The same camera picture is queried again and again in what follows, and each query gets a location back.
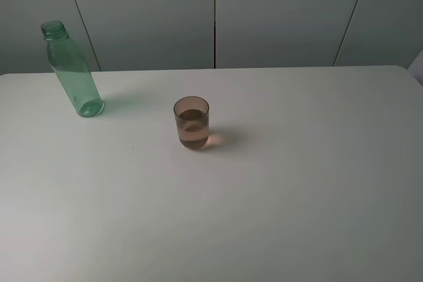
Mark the green transparent plastic bottle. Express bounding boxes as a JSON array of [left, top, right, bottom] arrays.
[[40, 20, 104, 118]]

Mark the pink transparent plastic cup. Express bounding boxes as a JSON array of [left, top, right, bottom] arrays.
[[173, 96, 210, 151]]

